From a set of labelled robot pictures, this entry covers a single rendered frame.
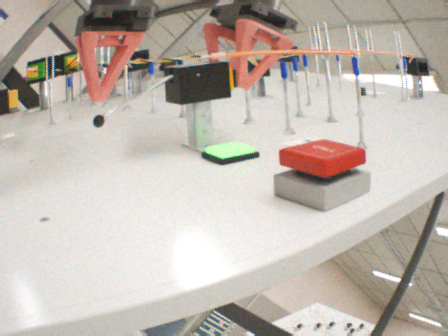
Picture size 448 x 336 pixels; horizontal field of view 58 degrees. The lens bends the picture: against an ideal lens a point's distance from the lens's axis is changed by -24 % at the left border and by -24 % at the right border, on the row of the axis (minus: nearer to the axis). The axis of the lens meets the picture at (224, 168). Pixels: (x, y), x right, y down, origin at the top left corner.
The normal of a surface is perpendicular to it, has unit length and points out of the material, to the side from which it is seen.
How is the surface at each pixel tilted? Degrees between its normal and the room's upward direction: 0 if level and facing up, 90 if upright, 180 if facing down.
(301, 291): 90
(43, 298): 50
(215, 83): 94
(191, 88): 94
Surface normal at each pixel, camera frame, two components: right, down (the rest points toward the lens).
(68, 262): -0.07, -0.96
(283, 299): 0.48, 0.10
